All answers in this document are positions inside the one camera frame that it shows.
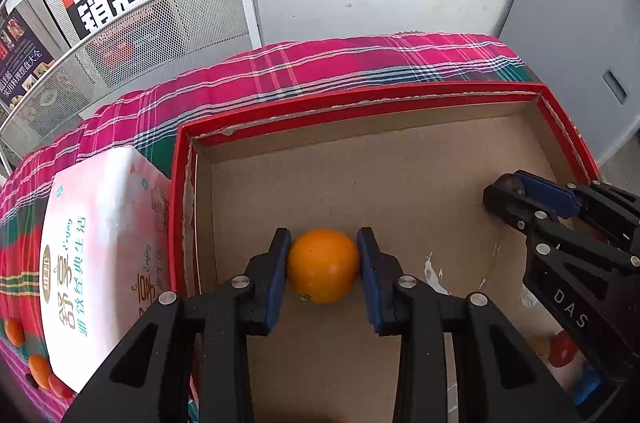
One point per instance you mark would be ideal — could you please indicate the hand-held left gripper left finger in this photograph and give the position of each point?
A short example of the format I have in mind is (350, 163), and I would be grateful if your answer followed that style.
(274, 298)

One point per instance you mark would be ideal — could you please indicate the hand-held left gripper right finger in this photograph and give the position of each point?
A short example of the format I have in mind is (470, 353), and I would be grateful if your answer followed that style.
(371, 293)

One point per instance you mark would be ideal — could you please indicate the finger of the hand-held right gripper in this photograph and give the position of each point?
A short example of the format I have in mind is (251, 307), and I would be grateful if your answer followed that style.
(547, 198)
(575, 303)

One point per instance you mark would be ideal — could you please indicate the red tomato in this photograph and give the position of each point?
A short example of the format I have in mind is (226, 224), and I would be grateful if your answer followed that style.
(562, 348)
(59, 387)

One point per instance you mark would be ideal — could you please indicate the yellow orange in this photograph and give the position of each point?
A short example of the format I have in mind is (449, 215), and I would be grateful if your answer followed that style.
(324, 265)

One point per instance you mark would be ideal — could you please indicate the green kiwi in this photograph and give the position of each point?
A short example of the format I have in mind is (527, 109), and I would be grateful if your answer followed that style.
(539, 345)

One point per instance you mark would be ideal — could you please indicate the red cardboard box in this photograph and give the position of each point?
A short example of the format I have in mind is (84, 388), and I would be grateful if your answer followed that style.
(350, 183)

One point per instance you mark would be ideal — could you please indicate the grey cabinet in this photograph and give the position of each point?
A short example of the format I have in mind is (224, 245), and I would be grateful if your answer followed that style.
(565, 28)

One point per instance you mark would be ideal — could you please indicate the white tissue pack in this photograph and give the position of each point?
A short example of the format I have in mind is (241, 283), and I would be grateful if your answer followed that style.
(100, 253)

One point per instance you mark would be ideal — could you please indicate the plaid tablecloth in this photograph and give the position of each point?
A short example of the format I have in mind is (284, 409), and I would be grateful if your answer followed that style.
(350, 63)

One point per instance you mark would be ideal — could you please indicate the large orange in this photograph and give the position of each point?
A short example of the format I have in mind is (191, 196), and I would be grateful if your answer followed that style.
(39, 365)

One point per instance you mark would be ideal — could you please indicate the deep orange tangerine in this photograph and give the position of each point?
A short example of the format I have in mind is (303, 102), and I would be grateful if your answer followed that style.
(14, 332)

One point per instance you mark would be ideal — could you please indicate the white metal mesh rack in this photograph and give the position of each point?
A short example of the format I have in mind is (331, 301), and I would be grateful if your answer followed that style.
(200, 3)

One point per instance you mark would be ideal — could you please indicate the dark cookbook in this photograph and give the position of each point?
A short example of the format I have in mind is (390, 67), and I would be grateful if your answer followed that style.
(22, 58)

